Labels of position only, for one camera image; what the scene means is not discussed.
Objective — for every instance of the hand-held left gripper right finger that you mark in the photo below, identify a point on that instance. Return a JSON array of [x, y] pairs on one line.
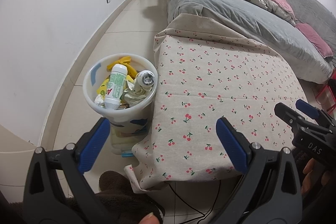
[[231, 145]]

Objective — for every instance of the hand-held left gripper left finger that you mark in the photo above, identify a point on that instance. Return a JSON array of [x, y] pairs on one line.
[[94, 145]]

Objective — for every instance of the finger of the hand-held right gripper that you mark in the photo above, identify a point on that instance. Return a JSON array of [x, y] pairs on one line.
[[305, 108], [286, 113]]

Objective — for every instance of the white patterned trash bin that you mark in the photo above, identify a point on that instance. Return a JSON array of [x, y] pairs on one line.
[[126, 119]]

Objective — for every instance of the white tissue ball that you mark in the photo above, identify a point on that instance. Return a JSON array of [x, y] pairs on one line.
[[99, 100]]

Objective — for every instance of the white plastic bottle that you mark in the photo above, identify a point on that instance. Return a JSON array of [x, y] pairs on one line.
[[145, 79], [115, 87]]

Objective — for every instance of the pale paper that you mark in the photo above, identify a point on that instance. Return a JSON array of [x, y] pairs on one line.
[[135, 95]]

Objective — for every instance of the yellow snack wrapper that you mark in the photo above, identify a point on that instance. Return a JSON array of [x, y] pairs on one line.
[[123, 61]]

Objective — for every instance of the person's right hand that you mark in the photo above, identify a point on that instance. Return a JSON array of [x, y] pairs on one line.
[[321, 179]]

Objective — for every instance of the person's left hand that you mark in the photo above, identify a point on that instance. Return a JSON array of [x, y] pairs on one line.
[[151, 220]]

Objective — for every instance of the red stool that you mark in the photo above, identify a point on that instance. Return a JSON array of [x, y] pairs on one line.
[[326, 88]]

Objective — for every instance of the clear plastic container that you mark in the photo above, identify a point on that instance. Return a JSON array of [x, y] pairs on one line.
[[123, 142]]

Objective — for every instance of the brown fleece clothing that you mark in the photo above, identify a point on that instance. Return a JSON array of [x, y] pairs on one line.
[[118, 192]]

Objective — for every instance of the pink pillow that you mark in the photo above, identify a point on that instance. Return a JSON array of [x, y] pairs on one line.
[[312, 35]]

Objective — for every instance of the cherry print tablecloth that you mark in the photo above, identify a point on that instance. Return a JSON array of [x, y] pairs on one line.
[[210, 69]]

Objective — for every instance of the beige furniture panel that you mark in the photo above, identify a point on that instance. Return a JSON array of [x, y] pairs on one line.
[[13, 140]]

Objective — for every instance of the grey pillow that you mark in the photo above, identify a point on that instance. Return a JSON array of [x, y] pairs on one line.
[[309, 8]]

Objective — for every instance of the grey bed sheet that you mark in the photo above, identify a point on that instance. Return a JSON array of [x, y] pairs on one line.
[[223, 8]]

